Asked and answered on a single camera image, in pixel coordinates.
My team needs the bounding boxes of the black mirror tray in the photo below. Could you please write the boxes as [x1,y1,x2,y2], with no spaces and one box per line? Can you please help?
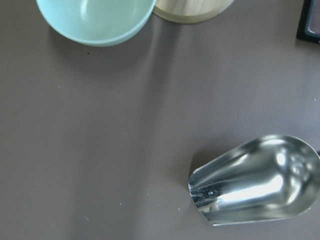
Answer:
[296,0,320,44]

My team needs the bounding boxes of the wooden cup stand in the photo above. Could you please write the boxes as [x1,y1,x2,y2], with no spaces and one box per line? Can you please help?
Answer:
[153,0,234,24]

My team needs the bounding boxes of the green plastic bowl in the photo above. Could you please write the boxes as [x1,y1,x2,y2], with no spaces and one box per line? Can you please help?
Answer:
[36,0,156,47]

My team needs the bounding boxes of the metal ice scoop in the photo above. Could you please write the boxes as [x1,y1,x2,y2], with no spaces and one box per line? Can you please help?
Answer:
[188,134,320,226]

